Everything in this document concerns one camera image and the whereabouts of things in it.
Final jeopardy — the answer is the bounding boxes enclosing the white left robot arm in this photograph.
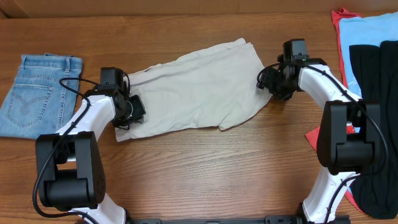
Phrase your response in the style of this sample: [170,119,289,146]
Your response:
[32,95,146,223]

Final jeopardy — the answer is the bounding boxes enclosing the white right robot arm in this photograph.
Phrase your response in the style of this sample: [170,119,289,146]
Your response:
[257,58,383,223]

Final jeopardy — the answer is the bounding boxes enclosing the red garment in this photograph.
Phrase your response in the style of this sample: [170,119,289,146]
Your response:
[305,7,364,212]

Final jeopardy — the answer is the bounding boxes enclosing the beige cotton shorts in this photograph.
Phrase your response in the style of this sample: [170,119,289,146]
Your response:
[116,38,272,142]

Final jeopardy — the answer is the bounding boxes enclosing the light blue t-shirt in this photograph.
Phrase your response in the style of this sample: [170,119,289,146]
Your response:
[338,11,398,194]

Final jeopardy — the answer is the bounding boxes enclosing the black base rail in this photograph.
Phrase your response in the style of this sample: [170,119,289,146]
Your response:
[126,214,351,224]

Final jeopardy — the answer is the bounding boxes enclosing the folded blue denim jeans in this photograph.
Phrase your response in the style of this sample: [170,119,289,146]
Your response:
[1,54,83,139]

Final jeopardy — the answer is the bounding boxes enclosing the black garment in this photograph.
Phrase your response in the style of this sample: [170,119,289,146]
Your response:
[349,41,397,219]

